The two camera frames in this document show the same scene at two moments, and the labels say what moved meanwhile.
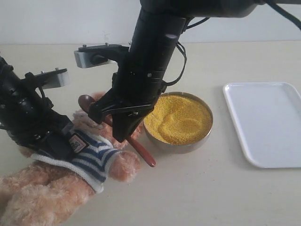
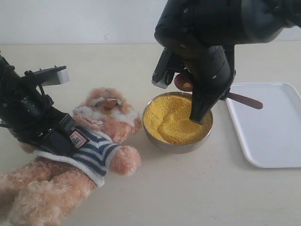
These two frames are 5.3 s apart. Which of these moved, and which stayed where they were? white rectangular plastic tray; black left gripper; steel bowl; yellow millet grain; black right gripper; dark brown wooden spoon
Moved: black right gripper; dark brown wooden spoon
Stayed: steel bowl; yellow millet grain; black left gripper; white rectangular plastic tray
